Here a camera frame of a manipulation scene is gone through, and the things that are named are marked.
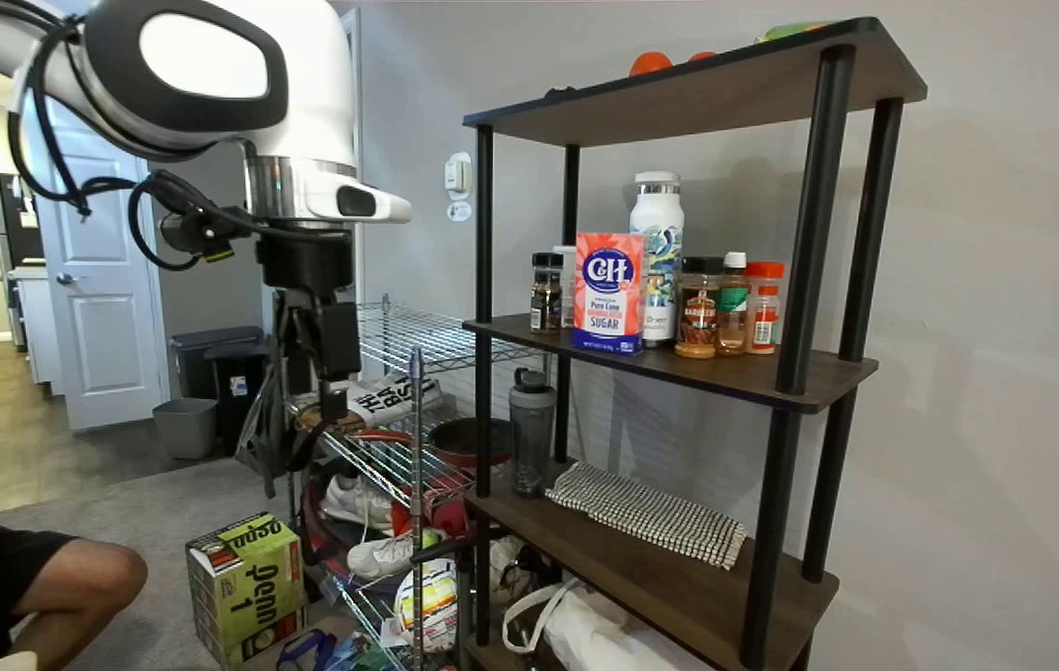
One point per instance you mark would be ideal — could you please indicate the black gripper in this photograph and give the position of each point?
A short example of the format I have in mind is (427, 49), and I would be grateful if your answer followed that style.
(315, 319)

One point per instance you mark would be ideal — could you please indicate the orange and blue sugar box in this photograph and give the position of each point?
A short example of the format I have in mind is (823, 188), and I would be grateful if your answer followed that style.
(608, 294)

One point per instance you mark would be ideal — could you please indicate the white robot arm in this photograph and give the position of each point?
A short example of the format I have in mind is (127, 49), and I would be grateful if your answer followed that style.
(229, 112)

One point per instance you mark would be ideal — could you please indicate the white container on shelf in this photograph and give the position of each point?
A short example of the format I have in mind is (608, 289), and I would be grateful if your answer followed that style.
(565, 285)

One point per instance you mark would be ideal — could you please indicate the green cardboard box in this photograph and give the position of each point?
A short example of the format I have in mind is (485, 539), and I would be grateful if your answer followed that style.
(247, 586)

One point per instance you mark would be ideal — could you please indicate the black trash bin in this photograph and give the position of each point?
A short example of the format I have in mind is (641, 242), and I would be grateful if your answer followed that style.
(224, 368)

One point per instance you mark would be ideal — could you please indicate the white panel door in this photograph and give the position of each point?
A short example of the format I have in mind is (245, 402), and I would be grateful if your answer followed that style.
(106, 305)

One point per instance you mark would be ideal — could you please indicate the grey tumbler bottle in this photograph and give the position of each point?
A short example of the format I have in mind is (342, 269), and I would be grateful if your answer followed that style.
(533, 417)

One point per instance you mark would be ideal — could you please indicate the white floral water bottle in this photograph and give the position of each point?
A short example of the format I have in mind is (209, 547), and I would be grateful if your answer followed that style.
(658, 223)

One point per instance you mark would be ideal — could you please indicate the peanut butter jar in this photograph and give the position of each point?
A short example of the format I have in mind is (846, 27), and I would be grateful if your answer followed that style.
(699, 316)

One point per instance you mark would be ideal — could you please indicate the orange fruit on top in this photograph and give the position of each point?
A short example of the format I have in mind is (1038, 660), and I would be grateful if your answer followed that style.
(652, 64)

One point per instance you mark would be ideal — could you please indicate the person's leg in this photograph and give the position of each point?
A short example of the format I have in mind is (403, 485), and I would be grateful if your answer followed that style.
(63, 589)

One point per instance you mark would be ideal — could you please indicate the green label spice bottle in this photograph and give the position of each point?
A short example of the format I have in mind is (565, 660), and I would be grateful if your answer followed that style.
(734, 305)

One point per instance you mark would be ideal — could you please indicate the orange lid spice bottle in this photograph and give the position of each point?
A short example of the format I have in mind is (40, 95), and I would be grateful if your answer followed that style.
(767, 307)

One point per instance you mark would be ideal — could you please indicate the white plastic bag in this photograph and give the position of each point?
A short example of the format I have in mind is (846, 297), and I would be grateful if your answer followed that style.
(586, 632)

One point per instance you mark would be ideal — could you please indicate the folded grey dish cloth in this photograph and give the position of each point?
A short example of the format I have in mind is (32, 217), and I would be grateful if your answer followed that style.
(652, 516)

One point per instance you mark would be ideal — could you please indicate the green fruit on top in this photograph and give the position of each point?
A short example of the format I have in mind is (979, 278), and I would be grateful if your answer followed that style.
(787, 32)

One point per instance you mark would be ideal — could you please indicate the dark wood shelving unit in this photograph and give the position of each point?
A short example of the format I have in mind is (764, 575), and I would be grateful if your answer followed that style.
(760, 612)

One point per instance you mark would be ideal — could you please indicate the chrome wire rack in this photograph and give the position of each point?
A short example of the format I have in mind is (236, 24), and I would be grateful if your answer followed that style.
(412, 450)

